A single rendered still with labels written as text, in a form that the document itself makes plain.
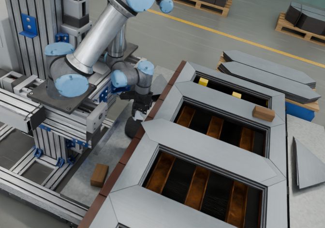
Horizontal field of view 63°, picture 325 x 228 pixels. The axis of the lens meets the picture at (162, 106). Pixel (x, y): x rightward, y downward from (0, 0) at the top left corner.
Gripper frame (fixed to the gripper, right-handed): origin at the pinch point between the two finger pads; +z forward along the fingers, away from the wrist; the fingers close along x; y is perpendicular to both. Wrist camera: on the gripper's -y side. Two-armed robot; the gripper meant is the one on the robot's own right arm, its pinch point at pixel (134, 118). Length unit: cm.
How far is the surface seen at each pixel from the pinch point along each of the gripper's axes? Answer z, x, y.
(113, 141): 17.8, -6.0, -8.6
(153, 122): 0.8, 2.3, 10.1
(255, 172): 1, -4, 67
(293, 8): 48, 476, 126
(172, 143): 0.8, -6.3, 24.2
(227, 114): 2, 34, 48
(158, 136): 0.8, -5.8, 16.3
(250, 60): 1, 112, 55
